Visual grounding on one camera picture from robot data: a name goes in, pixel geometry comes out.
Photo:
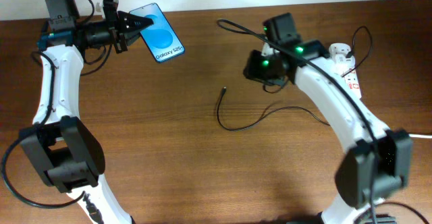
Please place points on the blue Galaxy smartphone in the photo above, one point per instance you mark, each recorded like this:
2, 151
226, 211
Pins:
160, 38

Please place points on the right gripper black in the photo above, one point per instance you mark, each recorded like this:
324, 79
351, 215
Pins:
252, 69

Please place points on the white power strip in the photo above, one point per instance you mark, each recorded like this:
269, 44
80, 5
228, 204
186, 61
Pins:
350, 76

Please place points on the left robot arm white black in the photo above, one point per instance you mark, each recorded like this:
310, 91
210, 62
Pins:
60, 147

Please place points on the white USB charger plug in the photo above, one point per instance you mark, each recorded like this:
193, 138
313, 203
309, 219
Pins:
343, 63

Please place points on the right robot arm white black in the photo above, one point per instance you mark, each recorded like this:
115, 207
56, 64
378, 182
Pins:
377, 159

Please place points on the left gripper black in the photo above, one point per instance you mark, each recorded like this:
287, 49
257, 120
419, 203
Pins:
129, 34

